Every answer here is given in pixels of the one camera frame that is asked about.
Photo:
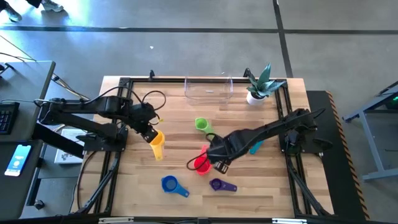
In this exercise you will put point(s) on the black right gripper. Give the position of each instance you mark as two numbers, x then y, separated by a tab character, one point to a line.
222	149

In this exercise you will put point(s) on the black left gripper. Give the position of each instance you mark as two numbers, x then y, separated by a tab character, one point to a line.
143	116

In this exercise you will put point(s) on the yellow measuring cup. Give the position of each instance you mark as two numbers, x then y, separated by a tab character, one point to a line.
158	147

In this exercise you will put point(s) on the purple measuring cup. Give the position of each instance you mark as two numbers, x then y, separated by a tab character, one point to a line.
217	184

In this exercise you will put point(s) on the red measuring cup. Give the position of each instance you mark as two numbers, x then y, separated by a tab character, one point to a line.
202	165

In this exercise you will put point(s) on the teal measuring cup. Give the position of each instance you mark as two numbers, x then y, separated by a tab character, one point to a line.
255	148

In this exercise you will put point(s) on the green measuring cup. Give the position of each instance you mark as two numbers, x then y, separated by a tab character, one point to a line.
202	124

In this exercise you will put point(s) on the blue measuring cup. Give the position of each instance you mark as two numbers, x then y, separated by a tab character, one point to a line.
170	184

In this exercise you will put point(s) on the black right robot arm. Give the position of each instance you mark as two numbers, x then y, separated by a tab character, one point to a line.
273	126

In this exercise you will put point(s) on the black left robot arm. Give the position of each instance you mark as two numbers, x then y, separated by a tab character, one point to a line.
87	109

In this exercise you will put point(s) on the clear plastic basket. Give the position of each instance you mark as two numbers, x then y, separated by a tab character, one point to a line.
208	91

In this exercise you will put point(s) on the white plant pot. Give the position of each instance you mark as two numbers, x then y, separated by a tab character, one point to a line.
253	100

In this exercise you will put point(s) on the white printed booklet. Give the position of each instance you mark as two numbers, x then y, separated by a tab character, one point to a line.
66	155

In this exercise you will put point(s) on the green leafy plant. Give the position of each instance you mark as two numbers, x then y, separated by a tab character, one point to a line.
264	84

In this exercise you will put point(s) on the black floor mat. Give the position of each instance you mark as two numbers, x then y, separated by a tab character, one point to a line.
339	186

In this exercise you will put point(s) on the black caster wheel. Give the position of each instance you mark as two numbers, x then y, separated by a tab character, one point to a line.
39	204

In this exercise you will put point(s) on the gray desk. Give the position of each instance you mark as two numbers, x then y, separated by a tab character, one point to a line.
28	81

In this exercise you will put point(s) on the smartphone with blue screen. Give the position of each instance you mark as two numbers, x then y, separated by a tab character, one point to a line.
18	160

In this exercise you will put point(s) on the black keyboard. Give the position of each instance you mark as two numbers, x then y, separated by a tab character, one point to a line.
7	118

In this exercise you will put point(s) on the dark gray stand surface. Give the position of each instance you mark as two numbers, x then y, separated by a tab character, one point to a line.
18	193

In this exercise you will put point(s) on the gray metal stand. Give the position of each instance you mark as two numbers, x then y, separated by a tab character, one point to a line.
370	137

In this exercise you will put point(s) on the person's shoe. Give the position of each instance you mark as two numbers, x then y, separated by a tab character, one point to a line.
12	14
53	6

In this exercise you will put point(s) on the black aluminium table frame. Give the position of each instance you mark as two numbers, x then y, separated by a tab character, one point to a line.
161	80

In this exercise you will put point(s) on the black frame clamp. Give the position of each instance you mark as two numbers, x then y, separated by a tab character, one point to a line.
151	74
247	72

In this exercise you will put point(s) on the silver frame bracket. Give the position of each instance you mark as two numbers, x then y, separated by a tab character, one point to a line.
115	221
289	221

